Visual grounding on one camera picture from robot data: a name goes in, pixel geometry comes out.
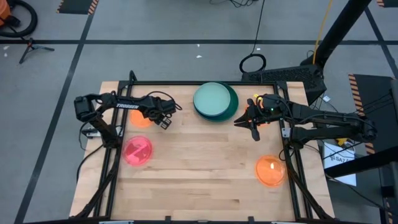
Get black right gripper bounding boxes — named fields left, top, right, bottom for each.
left=233, top=95, right=282, bottom=142

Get mint green plastic plate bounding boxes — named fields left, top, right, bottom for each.
left=192, top=82, right=232, bottom=118

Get small translucent pink plate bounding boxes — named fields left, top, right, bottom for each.
left=122, top=135, right=154, bottom=167

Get black perforated computer case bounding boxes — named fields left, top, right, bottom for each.
left=241, top=64, right=328, bottom=106

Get white labelled box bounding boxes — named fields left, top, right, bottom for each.
left=323, top=141, right=358, bottom=187

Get black crossbeam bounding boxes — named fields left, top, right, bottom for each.
left=324, top=145, right=398, bottom=179

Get black slanted pole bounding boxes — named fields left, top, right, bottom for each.
left=300, top=0, right=373, bottom=68

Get black tripod stand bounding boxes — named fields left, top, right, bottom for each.
left=19, top=37, right=55, bottom=65

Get orange vacuum cleaner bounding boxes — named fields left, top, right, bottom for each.
left=0, top=0, right=11, bottom=27

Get black aluminium table frame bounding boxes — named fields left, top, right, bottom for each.
left=70, top=70, right=335, bottom=224

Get black coiled floor cable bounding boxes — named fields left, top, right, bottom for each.
left=238, top=0, right=267, bottom=75

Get black power cable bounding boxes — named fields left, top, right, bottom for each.
left=75, top=144, right=105, bottom=184

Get black tangled cables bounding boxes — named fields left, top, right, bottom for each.
left=210, top=0, right=259, bottom=8

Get yellow cable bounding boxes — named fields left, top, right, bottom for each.
left=312, top=0, right=333, bottom=65

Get black vacuum hose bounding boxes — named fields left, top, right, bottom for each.
left=0, top=0, right=39, bottom=39

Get black upright post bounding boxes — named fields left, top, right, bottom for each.
left=379, top=161, right=398, bottom=224

